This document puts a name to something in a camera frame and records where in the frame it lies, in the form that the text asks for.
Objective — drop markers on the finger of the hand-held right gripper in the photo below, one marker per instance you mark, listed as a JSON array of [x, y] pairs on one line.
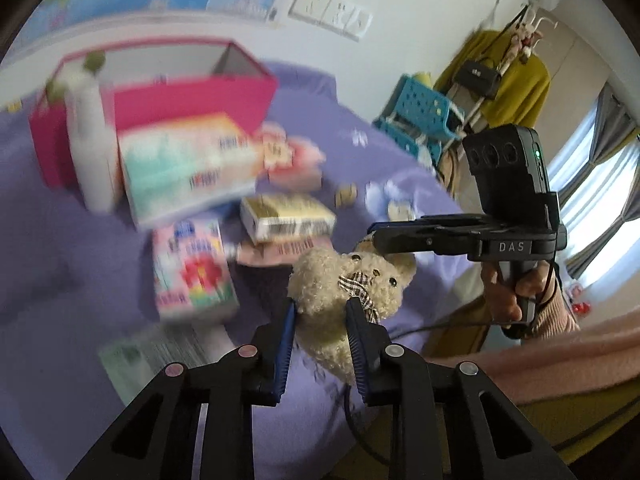
[[415, 240], [450, 219]]

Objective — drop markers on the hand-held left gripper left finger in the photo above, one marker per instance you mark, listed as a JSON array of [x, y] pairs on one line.
[[285, 347]]

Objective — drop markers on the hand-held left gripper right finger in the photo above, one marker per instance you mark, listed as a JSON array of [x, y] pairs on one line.
[[357, 350]]

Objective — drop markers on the beige teddy bear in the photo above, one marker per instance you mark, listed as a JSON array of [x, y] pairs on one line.
[[320, 290]]

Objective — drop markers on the translucent plastic packet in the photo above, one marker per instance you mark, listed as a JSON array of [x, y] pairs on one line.
[[145, 355]]

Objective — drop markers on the pink cardboard box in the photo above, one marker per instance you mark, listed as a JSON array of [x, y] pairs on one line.
[[165, 105]]

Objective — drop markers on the person's right forearm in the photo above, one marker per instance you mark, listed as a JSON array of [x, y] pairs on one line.
[[575, 355]]

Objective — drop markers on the soft tissue pack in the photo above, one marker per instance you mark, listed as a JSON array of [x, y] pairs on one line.
[[175, 170]]

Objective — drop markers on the person's right hand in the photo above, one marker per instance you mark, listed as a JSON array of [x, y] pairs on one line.
[[505, 295]]

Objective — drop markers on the small flat packet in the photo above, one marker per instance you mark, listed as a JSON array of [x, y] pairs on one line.
[[270, 255]]

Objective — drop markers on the yellow hanging coat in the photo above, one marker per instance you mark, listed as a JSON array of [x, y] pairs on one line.
[[520, 90]]

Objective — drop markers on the blue plastic basket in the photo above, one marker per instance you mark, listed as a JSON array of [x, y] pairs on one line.
[[420, 107]]

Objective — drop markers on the pink floral tissue packet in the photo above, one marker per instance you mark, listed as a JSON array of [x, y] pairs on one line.
[[195, 270]]

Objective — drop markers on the grey curtain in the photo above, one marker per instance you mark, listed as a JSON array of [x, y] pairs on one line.
[[607, 125]]

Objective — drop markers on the black handbag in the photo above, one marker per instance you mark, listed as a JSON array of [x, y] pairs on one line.
[[475, 77]]

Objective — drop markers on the yellow-white small box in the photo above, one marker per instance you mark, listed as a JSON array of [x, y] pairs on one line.
[[285, 210]]

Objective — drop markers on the white coat rack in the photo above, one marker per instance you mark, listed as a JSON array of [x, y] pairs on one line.
[[530, 22]]

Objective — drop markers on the person's olive clothing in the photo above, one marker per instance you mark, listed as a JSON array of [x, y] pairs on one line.
[[565, 425]]

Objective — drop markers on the purple floral bedsheet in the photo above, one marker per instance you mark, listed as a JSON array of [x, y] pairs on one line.
[[50, 240]]

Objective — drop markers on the white spray bottle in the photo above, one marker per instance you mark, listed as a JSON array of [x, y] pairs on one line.
[[92, 150]]

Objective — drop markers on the white wall switch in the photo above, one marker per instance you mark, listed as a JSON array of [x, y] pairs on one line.
[[360, 22]]

